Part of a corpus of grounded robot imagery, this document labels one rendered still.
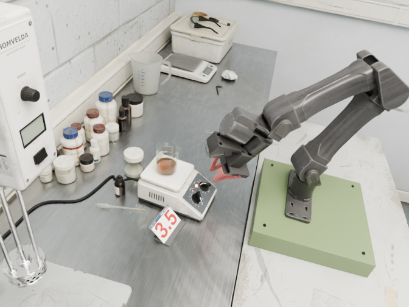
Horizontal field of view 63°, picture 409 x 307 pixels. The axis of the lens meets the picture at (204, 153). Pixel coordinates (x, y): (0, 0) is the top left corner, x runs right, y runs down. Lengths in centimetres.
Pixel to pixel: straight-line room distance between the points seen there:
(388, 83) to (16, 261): 80
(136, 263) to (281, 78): 170
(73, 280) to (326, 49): 187
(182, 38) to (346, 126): 121
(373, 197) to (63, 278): 95
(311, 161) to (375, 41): 146
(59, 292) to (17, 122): 49
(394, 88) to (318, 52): 142
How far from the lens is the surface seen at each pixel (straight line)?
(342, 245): 95
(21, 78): 41
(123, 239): 91
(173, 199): 92
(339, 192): 110
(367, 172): 135
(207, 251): 89
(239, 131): 76
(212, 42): 183
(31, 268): 68
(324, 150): 89
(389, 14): 218
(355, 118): 87
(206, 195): 97
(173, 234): 91
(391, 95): 85
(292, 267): 93
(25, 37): 41
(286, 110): 77
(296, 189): 97
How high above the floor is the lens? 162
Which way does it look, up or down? 37 degrees down
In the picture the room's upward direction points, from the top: 9 degrees clockwise
